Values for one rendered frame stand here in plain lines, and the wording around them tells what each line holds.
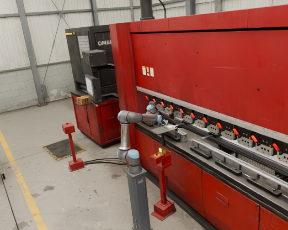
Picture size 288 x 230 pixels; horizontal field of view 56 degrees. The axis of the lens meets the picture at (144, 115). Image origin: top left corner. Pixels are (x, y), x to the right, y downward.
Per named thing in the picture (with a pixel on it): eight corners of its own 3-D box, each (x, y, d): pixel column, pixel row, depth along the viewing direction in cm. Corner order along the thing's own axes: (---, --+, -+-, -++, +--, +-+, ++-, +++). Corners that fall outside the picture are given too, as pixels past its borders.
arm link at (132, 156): (135, 166, 282) (133, 154, 278) (125, 163, 290) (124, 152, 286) (142, 161, 291) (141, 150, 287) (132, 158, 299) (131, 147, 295)
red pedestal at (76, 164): (67, 167, 478) (58, 123, 451) (81, 163, 489) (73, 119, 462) (70, 172, 461) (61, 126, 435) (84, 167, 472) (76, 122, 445)
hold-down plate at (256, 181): (246, 180, 240) (246, 178, 239) (251, 179, 242) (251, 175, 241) (277, 197, 214) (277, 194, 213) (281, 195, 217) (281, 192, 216)
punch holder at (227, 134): (221, 136, 262) (221, 120, 256) (227, 133, 265) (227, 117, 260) (232, 141, 249) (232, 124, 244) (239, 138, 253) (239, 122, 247)
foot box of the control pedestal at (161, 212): (150, 214, 341) (149, 206, 338) (164, 204, 357) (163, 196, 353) (162, 221, 327) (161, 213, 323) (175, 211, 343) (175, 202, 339)
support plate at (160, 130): (150, 130, 341) (150, 129, 341) (168, 125, 352) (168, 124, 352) (157, 134, 326) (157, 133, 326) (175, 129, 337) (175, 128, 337)
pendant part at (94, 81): (88, 96, 433) (84, 74, 421) (95, 95, 437) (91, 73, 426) (95, 103, 393) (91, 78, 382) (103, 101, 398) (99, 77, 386)
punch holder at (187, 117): (183, 120, 312) (183, 106, 307) (189, 118, 316) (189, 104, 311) (191, 123, 300) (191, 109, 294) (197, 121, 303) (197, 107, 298)
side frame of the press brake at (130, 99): (126, 167, 459) (108, 23, 386) (168, 152, 496) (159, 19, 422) (133, 173, 438) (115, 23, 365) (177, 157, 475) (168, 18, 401)
